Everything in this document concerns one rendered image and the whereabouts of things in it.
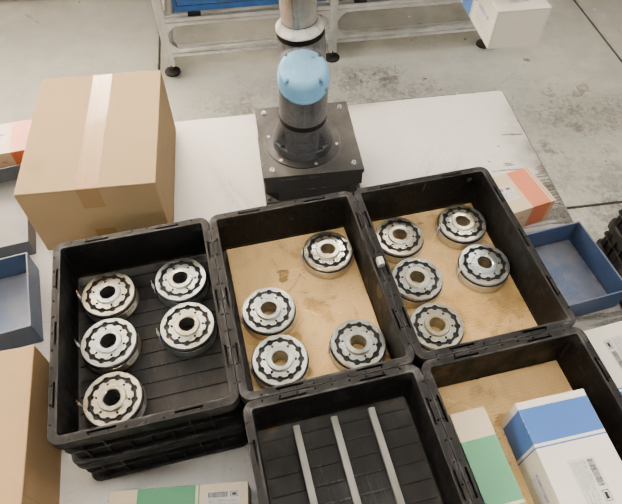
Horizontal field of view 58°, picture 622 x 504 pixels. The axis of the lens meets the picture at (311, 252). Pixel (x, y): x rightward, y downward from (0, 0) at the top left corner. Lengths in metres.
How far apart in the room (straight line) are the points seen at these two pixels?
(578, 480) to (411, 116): 1.10
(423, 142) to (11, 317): 1.13
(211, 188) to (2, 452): 0.79
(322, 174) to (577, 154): 1.68
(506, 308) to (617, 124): 2.01
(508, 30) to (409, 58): 1.82
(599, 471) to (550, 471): 0.07
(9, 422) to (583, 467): 0.93
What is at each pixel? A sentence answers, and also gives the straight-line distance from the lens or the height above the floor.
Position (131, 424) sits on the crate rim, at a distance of 0.96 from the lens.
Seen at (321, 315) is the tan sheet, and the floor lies 0.83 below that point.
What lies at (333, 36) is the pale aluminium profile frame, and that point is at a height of 0.13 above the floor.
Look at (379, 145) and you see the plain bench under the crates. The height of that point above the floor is 0.70.
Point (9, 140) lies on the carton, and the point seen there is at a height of 0.77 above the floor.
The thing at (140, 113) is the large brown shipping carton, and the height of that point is 0.90.
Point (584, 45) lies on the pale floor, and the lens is 3.56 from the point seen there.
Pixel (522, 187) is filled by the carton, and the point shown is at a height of 0.77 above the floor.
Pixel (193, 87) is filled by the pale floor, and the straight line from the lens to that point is 3.01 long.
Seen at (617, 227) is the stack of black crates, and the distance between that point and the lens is 2.07.
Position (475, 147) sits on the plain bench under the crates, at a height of 0.70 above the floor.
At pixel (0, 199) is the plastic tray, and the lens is 1.67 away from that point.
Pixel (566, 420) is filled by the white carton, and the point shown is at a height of 0.92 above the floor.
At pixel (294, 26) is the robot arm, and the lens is 1.38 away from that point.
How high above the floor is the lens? 1.80
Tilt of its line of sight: 54 degrees down
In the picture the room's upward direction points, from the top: straight up
